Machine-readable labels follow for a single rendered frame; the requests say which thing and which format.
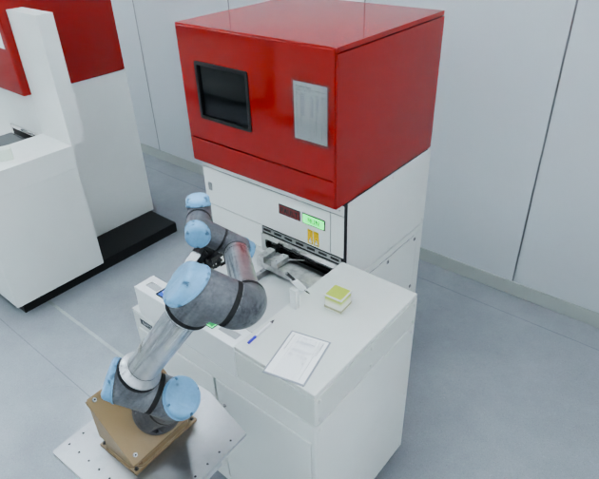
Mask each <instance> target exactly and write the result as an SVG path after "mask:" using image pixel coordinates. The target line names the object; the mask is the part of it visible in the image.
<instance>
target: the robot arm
mask: <svg viewBox="0 0 599 479"><path fill-rule="evenodd" d="M185 203H186V206H185V207H186V210H187V215H186V224H185V228H184V238H185V241H186V242H187V243H188V244H189V245H190V246H191V247H194V249H193V250H192V252H191V253H190V254H189V256H188V257H187V258H186V260H185V261H184V263H183V264H182V265H181V266H180V267H179V268H178V269H177V270H176V271H175V272H174V274H173V275H172V277H171V279H170V280H169V281H168V283H167V284H166V286H165V289H164V295H163V301H164V308H165V311H164V312H163V314H162V315H161V316H160V318H159V319H158V320H157V322H156V323H155V325H154V326H153V327H152V329H151V330H150V331H149V333H148V334H147V335H146V337H145V338H144V340H143V341H142V342H141V344H140V345H139V347H138V348H137V349H136V351H135V352H131V353H129V354H126V355H125V356H124V357H123V358H121V357H117V356H116V357H114V358H113V359H112V361H111V363H110V366H109V368H108V371H107V374H106V379H105V382H104V385H103V388H102V391H101V397H102V399H103V400H105V401H107V402H110V403H111V404H113V405H114V404H116V405H119V406H122V407H125V408H128V409H131V410H132V417H133V420H134V422H135V424H136V426H137V427H138V428H139V429H140V430H141V431H143V432H145V433H147V434H150V435H160V434H164V433H167V432H169V431H171V430H172V429H174V428H175V427H176V425H177V424H178V423H179V421H184V420H186V419H188V418H189V417H190V416H192V415H193V414H194V413H195V412H196V411H197V409H198V408H199V406H200V403H201V392H200V389H199V387H198V385H197V383H196V382H195V381H194V380H193V379H192V378H190V377H188V376H185V375H176V376H171V375H168V374H164V373H162V369H163V368H164V366H165V365H166V364H167V363H168V361H169V360H170V359H171V358H172V356H173V355H174V354H175V353H177V351H178V350H179V349H180V348H181V346H182V345H183V344H184V342H185V341H186V340H187V339H188V337H189V336H190V335H191V334H192V333H193V331H199V330H201V329H202V328H204V327H205V326H206V325H207V323H208V322H211V323H214V324H216V325H219V326H221V327H224V328H225V329H229V330H242V329H245V328H248V327H251V326H252V325H254V324H256V323H257V322H258V321H259V320H260V319H261V318H262V316H263V315H264V313H265V310H266V307H267V296H266V293H265V290H264V288H263V286H262V285H261V284H260V283H259V282H258V279H257V275H256V272H255V268H254V265H253V261H252V258H253V256H254V254H255V251H256V244H255V242H253V241H252V240H250V239H248V238H246V237H243V236H241V235H239V234H237V233H235V232H233V231H230V230H228V229H226V228H224V227H222V226H220V225H218V224H217V223H215V222H213V218H212V210H211V203H210V199H209V196H208V195H207V194H205V193H202V192H199V193H193V194H190V195H188V196H187V197H186V199H185ZM222 256H223V258H224V262H222V259H221V257H222ZM225 264H226V269H227V274H228V275H226V274H223V273H221V272H219V271H217V270H214V269H216V268H218V267H219V266H221V267H222V266H223V265H225Z"/></svg>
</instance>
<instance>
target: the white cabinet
mask: <svg viewBox="0 0 599 479"><path fill-rule="evenodd" d="M133 313H134V316H135V320H136V324H137V328H138V332H139V335H140V339H141V342H142V341H143V340H144V338H145V337H146V335H147V334H148V333H149V331H150V330H151V329H152V327H153V326H154V325H155V323H153V322H152V321H150V320H149V319H147V318H146V317H144V316H142V315H140V314H139V313H137V312H136V311H134V310H133ZM414 327H415V325H414V324H413V325H412V326H411V327H410V328H409V329H408V330H407V331H406V332H405V333H404V335H403V336H402V337H401V338H400V339H399V340H398V341H397V342H396V343H395V344H394V345H393V346H392V347H391V348H390V349H389V351H388V352H387V353H386V354H385V355H384V356H383V357H382V358H381V359H380V360H379V361H378V362H377V363H376V364H375V365H374V367H373V368H372V369H371V370H370V371H369V372H368V373H367V374H366V375H364V376H363V377H362V378H361V379H360V380H359V382H358V383H357V384H356V386H355V387H354V388H353V389H352V390H351V391H350V392H348V393H347V394H346V395H345V396H344V397H343V399H342V400H341V401H340V402H339V403H338V404H337V405H336V406H335V407H334V408H333V409H332V410H331V411H330V412H329V413H328V415H327V416H326V417H325V418H324V419H323V420H322V421H321V422H320V423H319V424H318V425H317V426H316V427H314V426H312V425H311V424H309V423H308V422H306V421H304V420H303V419H301V418H300V417H298V416H297V415H295V414H294V413H292V412H290V411H289V410H287V409H286V408H284V407H283V406H282V405H281V404H279V403H277V402H276V401H274V400H273V399H271V398H270V397H268V396H267V395H265V394H264V393H262V392H260V391H259V390H257V389H256V388H254V387H253V386H251V385H250V384H248V383H246V382H245V381H243V380H242V379H240V378H239V377H236V376H234V375H233V374H231V373H229V372H228V371H226V370H225V369H223V368H222V367H220V366H219V365H217V364H215V363H214V362H212V361H211V360H209V359H208V358H206V357H205V356H203V355H202V354H200V353H198V352H197V351H195V350H194V349H192V348H191V347H189V346H188V345H186V344H185V343H184V344H183V345H182V346H181V348H180V349H179V350H178V351H177V353H175V354H174V355H173V356H172V358H171V359H170V360H169V361H168V363H167V364H166V365H165V366H164V370H165V371H166V372H167V374H168V375H171V376H176V375H185V376H188V377H190V378H192V379H193V380H194V381H195V382H196V383H197V384H198V385H199V386H201V387H203V388H204V389H206V390H207V391H209V392H211V393H212V395H213V396H214V397H215V398H216V399H217V400H218V401H219V402H220V404H221V405H222V406H223V407H224V408H225V409H226V411H227V412H228V413H229V414H230V415H231V416H232V417H233V419H234V420H235V421H236V422H237V423H238V424H239V425H240V427H241V428H242V429H243V430H244V431H245V432H246V436H245V437H244V438H243V439H242V441H241V442H240V443H239V444H238V446H237V447H236V448H234V449H233V450H232V451H231V452H230V453H229V454H228V455H227V456H226V457H225V458H224V459H223V460H222V466H221V467H220V468H219V469H218V471H219V472H220V473H221V474H223V475H224V476H225V477H226V478H227V479H375V478H376V476H377V475H378V473H379V472H380V471H381V470H382V468H383V467H384V466H385V464H386V463H387V462H388V460H389V459H390V458H391V456H392V455H393V454H394V453H395V451H396V450H397V448H398V447H399V446H400V444H401V436H402V428H403V419H404V411H405V402H406V394H407V386H408V377H409V369H410V360H411V351H412V343H413V334H414Z"/></svg>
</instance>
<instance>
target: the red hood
mask: <svg viewBox="0 0 599 479"><path fill-rule="evenodd" d="M444 14H445V10H431V9H422V8H412V7H402V6H393V5H383V4H374V3H364V2H355V1H345V0H270V1H266V2H261V3H258V4H253V5H249V6H244V7H240V8H235V9H232V10H224V11H220V12H215V13H211V14H206V15H203V16H198V17H194V18H189V19H185V20H181V21H177V22H175V29H176V35H177V42H178V49H179V55H180V62H181V68H182V75H183V81H184V94H185V100H186V106H187V113H188V120H189V126H190V133H191V140H192V145H193V152H194V158H195V159H197V160H200V161H202V162H205V163H210V164H212V165H215V166H217V167H220V168H222V169H225V170H228V171H231V172H233V173H236V174H239V175H242V176H244V177H246V178H249V179H251V180H254V181H257V182H261V183H264V184H267V185H270V186H272V187H275V188H278V189H280V190H282V191H285V192H288V193H290V194H293V195H296V196H299V197H301V198H304V199H307V200H309V201H313V202H316V203H319V204H321V205H324V206H327V207H330V208H332V209H335V210H337V209H339V208H340V207H341V206H342V205H344V204H345V203H347V202H348V201H350V200H352V199H353V198H354V197H356V196H357V195H359V194H360V193H362V192H363V191H365V190H366V189H368V188H369V187H371V186H372V185H374V184H375V183H377V182H379V181H380V180H382V179H383V178H385V177H386V176H388V175H389V174H391V173H392V172H394V171H395V170H397V169H398V168H400V167H401V166H402V165H403V164H405V163H407V162H408V161H410V160H411V159H413V158H414V157H416V156H417V155H419V154H420V153H422V152H423V151H425V150H426V149H428V148H429V147H431V140H432V132H433V123H434V115H435V97H436V89H437V80H438V72H439V63H440V54H441V46H442V36H443V28H444V19H445V16H444Z"/></svg>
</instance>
